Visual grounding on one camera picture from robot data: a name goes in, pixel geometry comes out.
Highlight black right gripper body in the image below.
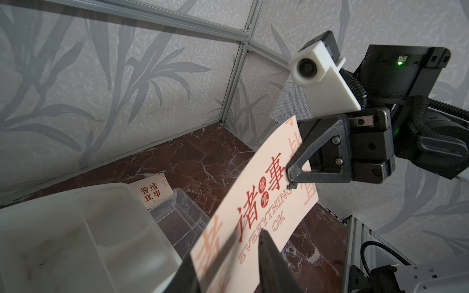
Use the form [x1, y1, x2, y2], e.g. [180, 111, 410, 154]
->
[348, 107, 395, 183]

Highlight beige postcard everything ok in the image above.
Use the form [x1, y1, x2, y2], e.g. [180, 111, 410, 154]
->
[190, 116, 318, 293]

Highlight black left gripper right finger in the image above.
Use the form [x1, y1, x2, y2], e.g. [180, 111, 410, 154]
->
[258, 230, 302, 293]

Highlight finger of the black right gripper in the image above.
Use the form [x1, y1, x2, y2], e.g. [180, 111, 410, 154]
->
[286, 114, 352, 189]

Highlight aluminium frame rail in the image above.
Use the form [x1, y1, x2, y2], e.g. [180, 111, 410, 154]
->
[55, 1, 288, 69]

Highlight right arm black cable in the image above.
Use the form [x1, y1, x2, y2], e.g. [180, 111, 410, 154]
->
[338, 67, 469, 140]

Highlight beige postcard red characters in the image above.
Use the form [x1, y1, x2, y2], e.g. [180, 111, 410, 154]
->
[129, 173, 173, 210]

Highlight white plastic drawer organizer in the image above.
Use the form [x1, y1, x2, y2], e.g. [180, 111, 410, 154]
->
[1, 183, 181, 293]

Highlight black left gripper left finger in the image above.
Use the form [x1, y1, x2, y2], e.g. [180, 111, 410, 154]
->
[163, 254, 201, 293]

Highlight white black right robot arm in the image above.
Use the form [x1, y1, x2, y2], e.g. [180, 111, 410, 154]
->
[286, 40, 469, 189]

